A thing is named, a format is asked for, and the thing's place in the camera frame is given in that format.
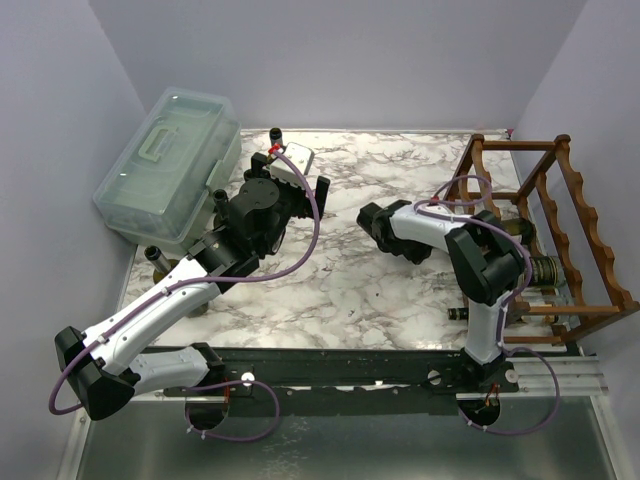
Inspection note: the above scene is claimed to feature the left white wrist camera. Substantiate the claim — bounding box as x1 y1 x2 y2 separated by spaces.
267 142 315 188

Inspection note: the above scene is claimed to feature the green wine bottle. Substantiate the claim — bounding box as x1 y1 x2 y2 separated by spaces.
502 217 535 244
144 245 209 318
269 127 283 146

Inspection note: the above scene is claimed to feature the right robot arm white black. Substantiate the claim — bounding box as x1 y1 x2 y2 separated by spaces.
357 200 531 392

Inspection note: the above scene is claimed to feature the translucent plastic storage box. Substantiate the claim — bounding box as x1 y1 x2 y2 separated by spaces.
93 88 242 255

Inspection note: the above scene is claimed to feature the dark green bottle middle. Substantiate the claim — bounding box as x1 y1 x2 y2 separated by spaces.
212 189 229 222

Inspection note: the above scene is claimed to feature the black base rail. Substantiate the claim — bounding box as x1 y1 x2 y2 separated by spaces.
164 344 521 419

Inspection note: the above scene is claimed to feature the clear glass wine bottle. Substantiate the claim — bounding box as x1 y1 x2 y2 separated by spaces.
521 256 574 306

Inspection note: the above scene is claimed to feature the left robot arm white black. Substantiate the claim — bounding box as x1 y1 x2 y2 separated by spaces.
48 147 331 420

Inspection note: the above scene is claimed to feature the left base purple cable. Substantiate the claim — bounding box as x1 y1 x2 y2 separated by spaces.
185 377 283 442

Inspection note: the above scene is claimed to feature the brown wooden wine rack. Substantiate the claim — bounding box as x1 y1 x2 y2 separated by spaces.
442 133 640 346

